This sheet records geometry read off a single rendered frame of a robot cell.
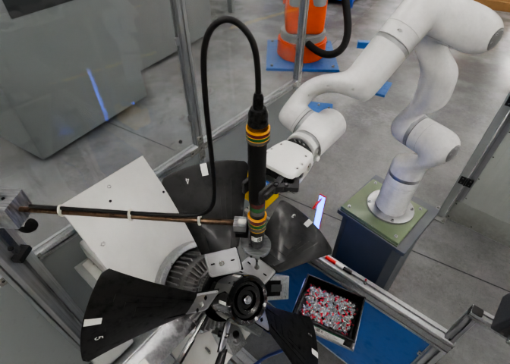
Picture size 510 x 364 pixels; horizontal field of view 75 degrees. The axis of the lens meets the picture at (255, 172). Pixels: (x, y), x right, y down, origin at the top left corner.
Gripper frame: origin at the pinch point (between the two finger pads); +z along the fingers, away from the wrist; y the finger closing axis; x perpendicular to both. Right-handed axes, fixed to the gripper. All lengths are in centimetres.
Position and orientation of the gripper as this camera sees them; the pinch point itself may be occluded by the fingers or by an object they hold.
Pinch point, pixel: (256, 188)
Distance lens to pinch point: 68.8
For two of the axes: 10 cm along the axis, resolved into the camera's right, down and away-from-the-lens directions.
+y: -7.7, -4.4, 4.6
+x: 0.1, -7.3, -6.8
